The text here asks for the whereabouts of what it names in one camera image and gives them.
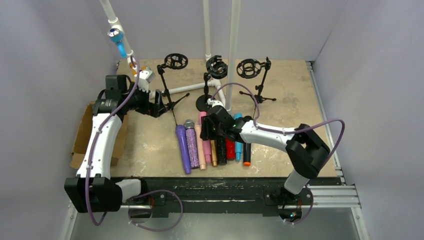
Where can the blue toy microphone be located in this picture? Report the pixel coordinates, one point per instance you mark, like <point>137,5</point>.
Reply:
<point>117,36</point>

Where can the light blue microphone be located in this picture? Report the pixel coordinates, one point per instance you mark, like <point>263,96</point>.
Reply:
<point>238,145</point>

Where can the brown cardboard box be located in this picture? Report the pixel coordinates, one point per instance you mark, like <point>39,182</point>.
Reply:
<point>83,134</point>

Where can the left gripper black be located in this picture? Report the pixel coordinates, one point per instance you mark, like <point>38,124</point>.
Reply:
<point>154,107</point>

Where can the black table edge rail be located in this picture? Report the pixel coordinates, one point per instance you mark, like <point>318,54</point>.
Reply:
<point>217,195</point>

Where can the aluminium frame rail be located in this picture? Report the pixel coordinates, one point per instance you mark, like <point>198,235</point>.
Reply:
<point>334,214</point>

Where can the glitter purple microphone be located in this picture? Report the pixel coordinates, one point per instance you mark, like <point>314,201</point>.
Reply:
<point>190,133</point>

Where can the hot pink microphone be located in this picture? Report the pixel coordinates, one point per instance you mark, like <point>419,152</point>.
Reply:
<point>206,144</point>

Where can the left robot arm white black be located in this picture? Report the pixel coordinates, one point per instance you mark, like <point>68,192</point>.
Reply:
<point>92,189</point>

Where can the black glitter microphone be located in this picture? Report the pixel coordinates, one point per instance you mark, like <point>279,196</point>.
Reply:
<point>221,151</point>

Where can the red glitter microphone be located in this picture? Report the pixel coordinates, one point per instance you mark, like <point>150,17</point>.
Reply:
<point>230,150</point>

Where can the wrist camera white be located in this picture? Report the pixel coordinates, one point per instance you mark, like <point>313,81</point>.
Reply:
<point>214,102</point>
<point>145,77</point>

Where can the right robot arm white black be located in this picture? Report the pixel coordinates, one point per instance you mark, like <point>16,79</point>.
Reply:
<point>307,152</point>

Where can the black microphone orange end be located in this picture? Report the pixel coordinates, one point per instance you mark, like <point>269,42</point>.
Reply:
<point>247,153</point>

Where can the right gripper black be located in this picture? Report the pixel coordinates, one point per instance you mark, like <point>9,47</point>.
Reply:
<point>208,124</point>

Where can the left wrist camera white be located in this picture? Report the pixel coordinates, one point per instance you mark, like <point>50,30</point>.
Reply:
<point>145,77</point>

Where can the gold microphone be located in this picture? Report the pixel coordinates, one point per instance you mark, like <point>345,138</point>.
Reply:
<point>214,159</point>

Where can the orange toy microphone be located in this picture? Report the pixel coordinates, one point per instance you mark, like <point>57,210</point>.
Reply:
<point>134,68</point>

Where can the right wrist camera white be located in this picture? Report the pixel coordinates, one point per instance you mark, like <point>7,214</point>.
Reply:
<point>214,102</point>

